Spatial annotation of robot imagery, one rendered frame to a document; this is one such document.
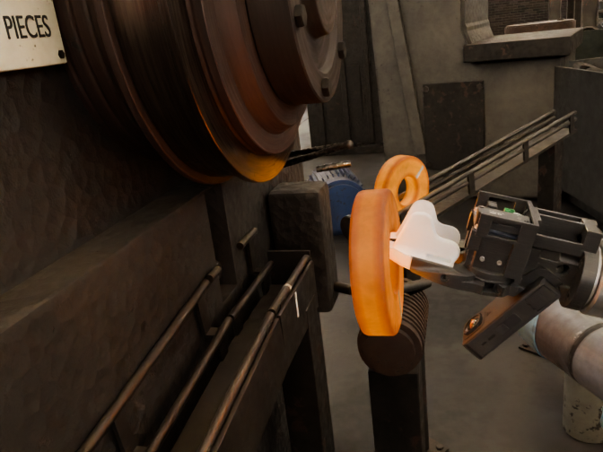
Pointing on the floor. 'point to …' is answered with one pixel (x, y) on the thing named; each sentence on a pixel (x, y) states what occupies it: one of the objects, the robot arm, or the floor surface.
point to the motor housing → (397, 379)
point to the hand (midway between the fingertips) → (379, 245)
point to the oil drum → (540, 26)
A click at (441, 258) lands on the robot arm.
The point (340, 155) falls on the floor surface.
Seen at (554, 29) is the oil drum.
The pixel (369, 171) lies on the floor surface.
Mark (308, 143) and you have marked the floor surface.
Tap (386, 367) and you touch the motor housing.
